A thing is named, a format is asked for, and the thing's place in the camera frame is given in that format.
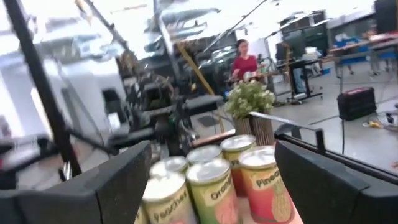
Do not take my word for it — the person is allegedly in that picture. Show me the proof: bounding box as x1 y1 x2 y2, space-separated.
231 39 259 82
292 67 307 94

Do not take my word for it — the green oranges label tin can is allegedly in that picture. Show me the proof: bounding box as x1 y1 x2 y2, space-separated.
185 158 241 224

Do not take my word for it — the black table edge rail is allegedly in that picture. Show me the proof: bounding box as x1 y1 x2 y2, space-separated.
248 111 398 186

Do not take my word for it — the potted plant ribbed brown pot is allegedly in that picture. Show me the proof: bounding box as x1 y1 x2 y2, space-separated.
225 79 276 147

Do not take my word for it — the yellow can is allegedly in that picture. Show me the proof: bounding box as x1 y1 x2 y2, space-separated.
220 134 257 197

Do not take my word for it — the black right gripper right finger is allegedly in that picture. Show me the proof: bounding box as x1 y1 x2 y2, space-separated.
274 139 398 224

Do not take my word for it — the peaches label tin can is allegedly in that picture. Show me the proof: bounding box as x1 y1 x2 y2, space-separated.
150 155 189 180
141 170 199 224

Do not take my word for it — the wooden blue workbench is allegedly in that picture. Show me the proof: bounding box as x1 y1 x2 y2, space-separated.
328 32 398 78

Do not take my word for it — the black floor crate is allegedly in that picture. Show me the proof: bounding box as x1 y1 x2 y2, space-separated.
337 86 377 122

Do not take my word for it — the yellow slanted pole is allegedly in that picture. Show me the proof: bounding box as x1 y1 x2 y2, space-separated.
176 42 225 133

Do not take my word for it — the black desk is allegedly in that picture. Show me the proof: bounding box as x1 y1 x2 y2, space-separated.
275 58 324 104

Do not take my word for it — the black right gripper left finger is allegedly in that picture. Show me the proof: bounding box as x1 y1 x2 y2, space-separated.
0 139 152 224

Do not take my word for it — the red pineapple label tin can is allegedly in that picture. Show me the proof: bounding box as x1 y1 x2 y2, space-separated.
238 146 296 224

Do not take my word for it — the black metal rig frame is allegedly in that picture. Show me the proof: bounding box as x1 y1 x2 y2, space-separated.
2 0 83 178

